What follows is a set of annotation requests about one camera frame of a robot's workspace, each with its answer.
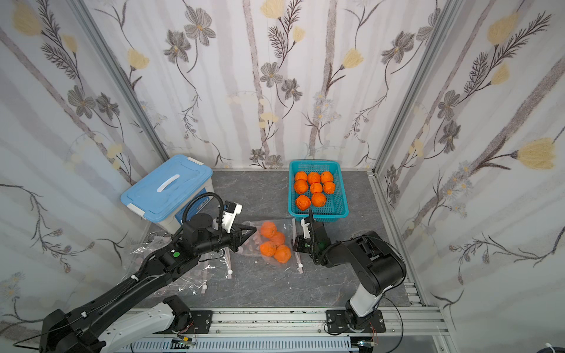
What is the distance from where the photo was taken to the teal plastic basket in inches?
40.5

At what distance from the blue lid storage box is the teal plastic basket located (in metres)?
0.42

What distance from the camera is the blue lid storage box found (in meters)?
0.85
